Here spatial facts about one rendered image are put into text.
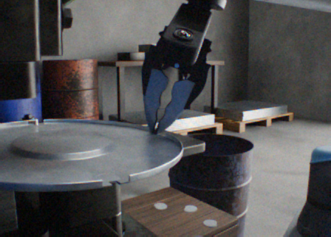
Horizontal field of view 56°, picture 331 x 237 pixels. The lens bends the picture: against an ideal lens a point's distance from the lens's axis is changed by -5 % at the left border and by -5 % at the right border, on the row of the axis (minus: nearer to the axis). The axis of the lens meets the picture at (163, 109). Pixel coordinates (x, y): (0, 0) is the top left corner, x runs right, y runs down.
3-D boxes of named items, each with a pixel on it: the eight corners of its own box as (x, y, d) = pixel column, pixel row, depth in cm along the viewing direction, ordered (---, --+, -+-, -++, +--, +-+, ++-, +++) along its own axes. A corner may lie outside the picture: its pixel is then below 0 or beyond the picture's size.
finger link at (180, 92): (176, 132, 52) (196, 77, 51) (174, 142, 46) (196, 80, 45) (158, 126, 52) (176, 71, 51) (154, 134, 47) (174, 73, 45)
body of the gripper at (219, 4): (199, 79, 52) (225, 7, 50) (200, 83, 44) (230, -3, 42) (155, 63, 53) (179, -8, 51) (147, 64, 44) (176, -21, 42)
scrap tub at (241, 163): (207, 206, 195) (210, 130, 187) (264, 233, 161) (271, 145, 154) (151, 227, 170) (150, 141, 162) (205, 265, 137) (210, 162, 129)
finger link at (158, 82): (157, 125, 52) (176, 71, 51) (152, 134, 47) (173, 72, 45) (139, 119, 53) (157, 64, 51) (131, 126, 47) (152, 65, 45)
